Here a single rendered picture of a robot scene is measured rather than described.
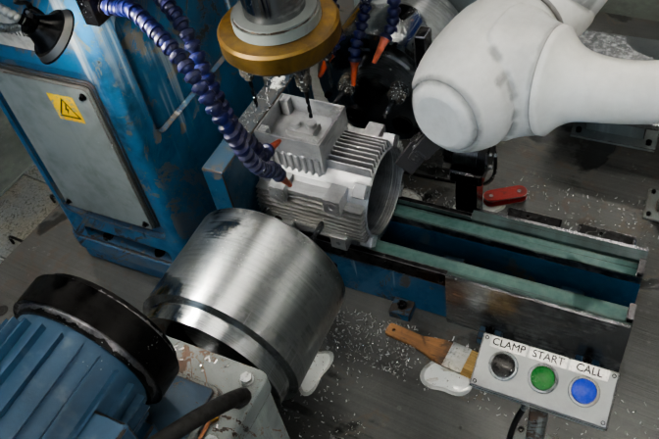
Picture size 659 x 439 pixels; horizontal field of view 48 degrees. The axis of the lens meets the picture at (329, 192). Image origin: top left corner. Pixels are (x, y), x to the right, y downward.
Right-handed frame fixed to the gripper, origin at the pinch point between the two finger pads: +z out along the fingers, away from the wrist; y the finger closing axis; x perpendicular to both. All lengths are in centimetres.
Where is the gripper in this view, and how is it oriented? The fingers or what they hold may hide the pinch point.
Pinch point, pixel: (415, 153)
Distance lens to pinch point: 105.5
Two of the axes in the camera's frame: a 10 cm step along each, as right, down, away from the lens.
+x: 8.5, 5.3, 0.4
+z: -3.3, 4.7, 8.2
